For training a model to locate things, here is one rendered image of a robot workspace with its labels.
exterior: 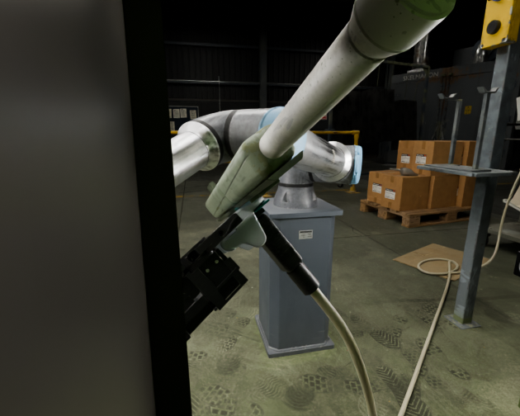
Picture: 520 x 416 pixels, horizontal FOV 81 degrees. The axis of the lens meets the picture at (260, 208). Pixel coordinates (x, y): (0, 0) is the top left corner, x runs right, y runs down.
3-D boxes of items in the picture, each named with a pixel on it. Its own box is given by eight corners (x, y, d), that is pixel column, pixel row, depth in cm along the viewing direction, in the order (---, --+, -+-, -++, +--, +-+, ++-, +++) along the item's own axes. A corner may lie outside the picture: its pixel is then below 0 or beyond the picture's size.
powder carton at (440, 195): (432, 200, 376) (436, 172, 367) (454, 205, 349) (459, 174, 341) (408, 203, 362) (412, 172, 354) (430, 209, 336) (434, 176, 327)
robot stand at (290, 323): (254, 318, 161) (253, 198, 146) (309, 311, 167) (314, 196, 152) (268, 358, 132) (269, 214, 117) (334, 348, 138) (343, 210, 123)
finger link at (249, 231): (284, 221, 45) (238, 266, 43) (257, 191, 45) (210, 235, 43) (290, 219, 42) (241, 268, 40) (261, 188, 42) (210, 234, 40)
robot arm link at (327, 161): (324, 147, 132) (224, 94, 66) (367, 148, 124) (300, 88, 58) (321, 182, 133) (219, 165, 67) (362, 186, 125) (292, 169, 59)
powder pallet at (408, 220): (432, 203, 428) (432, 193, 424) (490, 218, 354) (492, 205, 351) (359, 210, 389) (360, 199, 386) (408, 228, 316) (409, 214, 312)
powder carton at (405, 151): (422, 168, 393) (425, 140, 385) (439, 172, 366) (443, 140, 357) (395, 169, 385) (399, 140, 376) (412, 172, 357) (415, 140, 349)
